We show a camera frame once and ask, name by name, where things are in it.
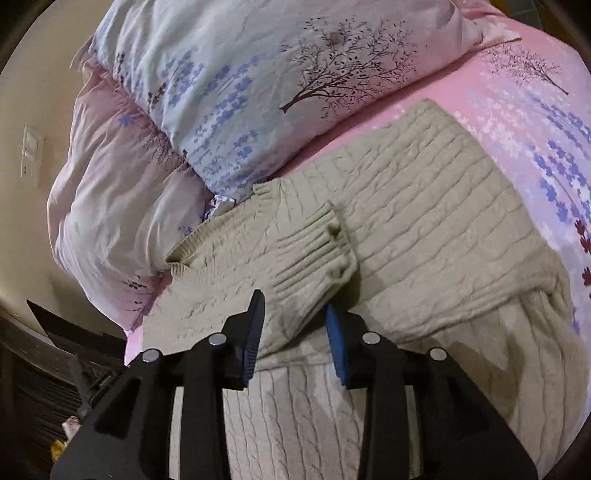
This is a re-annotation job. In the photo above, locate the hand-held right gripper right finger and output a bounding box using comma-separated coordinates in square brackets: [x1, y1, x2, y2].
[324, 303, 539, 480]

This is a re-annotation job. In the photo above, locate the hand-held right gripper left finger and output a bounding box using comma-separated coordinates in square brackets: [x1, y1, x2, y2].
[50, 289, 267, 480]

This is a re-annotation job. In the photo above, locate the beige cable knit sweater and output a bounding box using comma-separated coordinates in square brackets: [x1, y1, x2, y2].
[142, 98, 589, 480]

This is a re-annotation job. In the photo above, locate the dark wooden furniture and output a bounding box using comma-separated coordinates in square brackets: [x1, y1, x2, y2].
[0, 300, 127, 462]

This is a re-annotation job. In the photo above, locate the pink floral bed sheet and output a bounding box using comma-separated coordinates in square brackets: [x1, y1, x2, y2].
[124, 28, 591, 365]

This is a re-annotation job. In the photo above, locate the white wall switch panel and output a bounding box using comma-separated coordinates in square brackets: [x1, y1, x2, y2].
[20, 124, 46, 186]

